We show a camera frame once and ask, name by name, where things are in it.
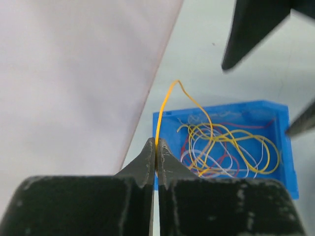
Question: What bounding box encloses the white cable in bin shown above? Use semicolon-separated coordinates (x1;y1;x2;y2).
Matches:
178;115;269;179

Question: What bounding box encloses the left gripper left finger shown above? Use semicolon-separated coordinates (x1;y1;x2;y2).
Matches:
0;138;155;236

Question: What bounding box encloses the orange cable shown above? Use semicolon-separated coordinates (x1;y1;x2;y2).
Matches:
154;80;215;177

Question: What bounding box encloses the yellow cable in bin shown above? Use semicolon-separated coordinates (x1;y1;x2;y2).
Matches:
177;122;281;177

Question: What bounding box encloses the red cable in bin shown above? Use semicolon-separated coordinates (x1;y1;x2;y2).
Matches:
181;119;276;177

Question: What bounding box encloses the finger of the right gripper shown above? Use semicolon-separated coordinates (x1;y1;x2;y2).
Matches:
285;100;315;137
221;0;291;71

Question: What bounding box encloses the blue plastic bin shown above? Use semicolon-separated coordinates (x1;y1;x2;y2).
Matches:
153;101;299;199

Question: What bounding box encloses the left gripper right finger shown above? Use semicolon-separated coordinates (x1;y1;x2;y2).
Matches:
156;139;306;236

